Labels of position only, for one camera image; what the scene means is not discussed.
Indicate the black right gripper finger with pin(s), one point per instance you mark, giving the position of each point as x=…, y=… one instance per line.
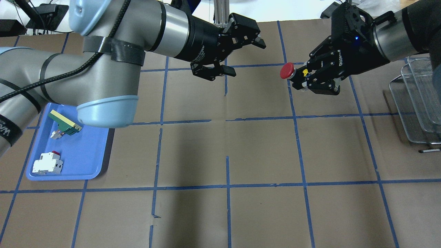
x=328, y=87
x=323, y=58

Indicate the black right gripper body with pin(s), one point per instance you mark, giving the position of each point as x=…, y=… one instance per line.
x=364, y=51

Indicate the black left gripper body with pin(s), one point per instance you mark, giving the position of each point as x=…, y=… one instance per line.
x=203, y=40

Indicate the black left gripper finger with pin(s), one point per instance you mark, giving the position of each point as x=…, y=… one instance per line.
x=241, y=31
x=210, y=73

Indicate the red emergency stop button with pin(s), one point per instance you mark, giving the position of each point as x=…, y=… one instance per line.
x=297, y=76

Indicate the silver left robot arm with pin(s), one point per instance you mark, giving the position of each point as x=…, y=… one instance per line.
x=103, y=82

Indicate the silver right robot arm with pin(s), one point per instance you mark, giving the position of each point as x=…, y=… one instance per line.
x=411, y=31

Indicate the blue plastic tray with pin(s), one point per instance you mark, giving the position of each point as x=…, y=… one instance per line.
x=85, y=155

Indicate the green yellow terminal block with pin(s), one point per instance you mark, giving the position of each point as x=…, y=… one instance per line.
x=64, y=125

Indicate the white circuit breaker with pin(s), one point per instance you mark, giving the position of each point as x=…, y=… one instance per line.
x=48, y=163

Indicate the aluminium frame post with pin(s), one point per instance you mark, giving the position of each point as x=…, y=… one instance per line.
x=221, y=13

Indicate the silver wire mesh shelf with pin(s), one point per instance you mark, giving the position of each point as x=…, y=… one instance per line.
x=417, y=101

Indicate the black device with cables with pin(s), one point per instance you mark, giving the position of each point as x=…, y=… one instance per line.
x=46, y=16

